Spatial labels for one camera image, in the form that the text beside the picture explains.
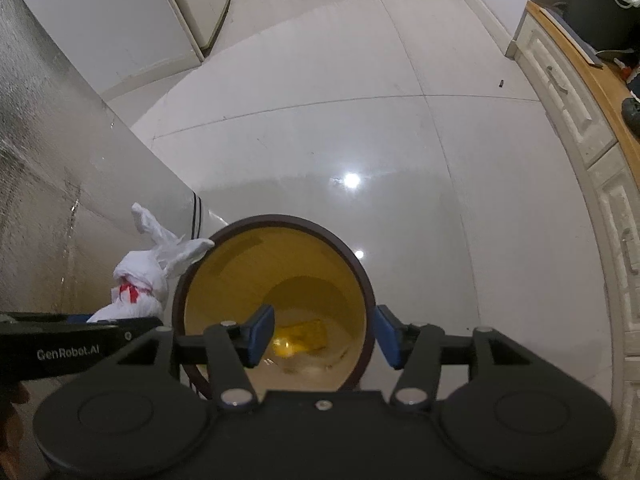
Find grey flat slab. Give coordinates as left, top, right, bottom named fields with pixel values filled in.
left=541, top=6, right=604, bottom=68

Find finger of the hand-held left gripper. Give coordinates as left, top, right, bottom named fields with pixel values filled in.
left=0, top=312, right=95, bottom=325

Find white cabinet with wooden top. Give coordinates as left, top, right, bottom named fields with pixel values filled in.
left=505, top=0, right=640, bottom=466

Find white tied plastic bag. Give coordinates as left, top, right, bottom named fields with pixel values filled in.
left=86, top=202, right=216, bottom=322

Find black round object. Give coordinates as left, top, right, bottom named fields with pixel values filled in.
left=620, top=97, right=640, bottom=137

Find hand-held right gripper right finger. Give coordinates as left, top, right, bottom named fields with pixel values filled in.
left=375, top=305, right=546, bottom=408

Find person's left hand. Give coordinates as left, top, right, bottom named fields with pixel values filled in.
left=0, top=381, right=32, bottom=461

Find brown rim yellow trash bin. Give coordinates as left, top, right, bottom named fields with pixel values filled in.
left=172, top=214, right=377, bottom=397

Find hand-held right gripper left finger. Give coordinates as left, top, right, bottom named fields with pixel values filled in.
left=95, top=305, right=276, bottom=408

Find yellow wrapper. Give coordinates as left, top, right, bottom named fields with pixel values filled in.
left=271, top=319, right=327, bottom=359

